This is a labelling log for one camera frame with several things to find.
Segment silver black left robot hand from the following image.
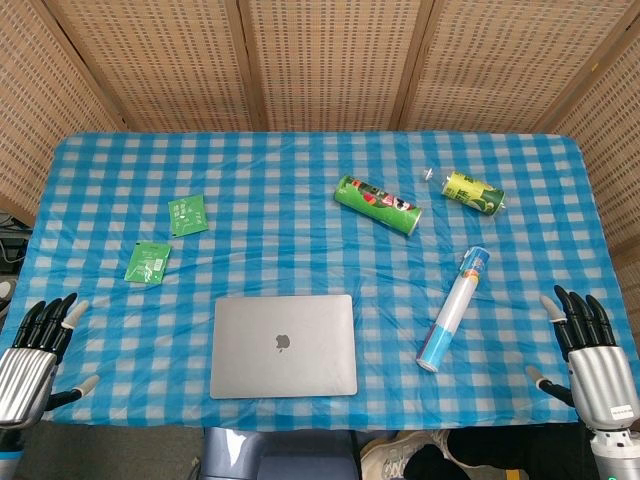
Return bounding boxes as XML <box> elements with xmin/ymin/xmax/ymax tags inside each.
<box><xmin>0</xmin><ymin>292</ymin><xmax>101</xmax><ymax>430</ymax></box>

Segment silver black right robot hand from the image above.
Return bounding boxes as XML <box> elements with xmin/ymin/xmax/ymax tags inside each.
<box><xmin>525</xmin><ymin>284</ymin><xmax>640</xmax><ymax>434</ymax></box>

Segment silver laptop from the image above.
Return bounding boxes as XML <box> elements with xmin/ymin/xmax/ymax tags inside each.
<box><xmin>209</xmin><ymin>293</ymin><xmax>359</xmax><ymax>400</ymax></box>

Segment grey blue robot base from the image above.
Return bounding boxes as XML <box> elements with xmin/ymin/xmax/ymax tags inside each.
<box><xmin>199</xmin><ymin>427</ymin><xmax>361</xmax><ymax>480</ymax></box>

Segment grey shoe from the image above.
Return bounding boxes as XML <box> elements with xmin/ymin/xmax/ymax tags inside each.
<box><xmin>0</xmin><ymin>279</ymin><xmax>19</xmax><ymax>314</ymax></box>

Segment black trousers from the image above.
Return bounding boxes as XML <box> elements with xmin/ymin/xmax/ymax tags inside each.
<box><xmin>403</xmin><ymin>428</ymin><xmax>601</xmax><ymax>480</ymax></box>

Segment blue white tube roll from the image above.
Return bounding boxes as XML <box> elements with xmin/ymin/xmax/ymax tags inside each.
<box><xmin>416</xmin><ymin>245</ymin><xmax>491</xmax><ymax>374</ymax></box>

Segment green sachet with white label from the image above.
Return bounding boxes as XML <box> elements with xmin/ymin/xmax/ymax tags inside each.
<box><xmin>123</xmin><ymin>240</ymin><xmax>173</xmax><ymax>285</ymax></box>

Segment green tea sachet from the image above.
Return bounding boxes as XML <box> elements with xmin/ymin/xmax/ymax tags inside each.
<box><xmin>167</xmin><ymin>194</ymin><xmax>210</xmax><ymax>237</ymax></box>

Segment grey white sneaker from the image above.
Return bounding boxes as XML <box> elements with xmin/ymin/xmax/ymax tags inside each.
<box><xmin>359</xmin><ymin>429</ymin><xmax>451</xmax><ymax>480</ymax></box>

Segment yellow-green snack can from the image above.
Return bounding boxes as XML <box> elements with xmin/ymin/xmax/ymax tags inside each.
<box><xmin>423</xmin><ymin>168</ymin><xmax>506</xmax><ymax>218</ymax></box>

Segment green chips can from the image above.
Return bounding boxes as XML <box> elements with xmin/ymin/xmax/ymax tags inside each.
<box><xmin>333</xmin><ymin>174</ymin><xmax>424</xmax><ymax>237</ymax></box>

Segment blue white checked tablecloth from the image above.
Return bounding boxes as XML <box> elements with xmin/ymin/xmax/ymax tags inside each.
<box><xmin>0</xmin><ymin>130</ymin><xmax>640</xmax><ymax>432</ymax></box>

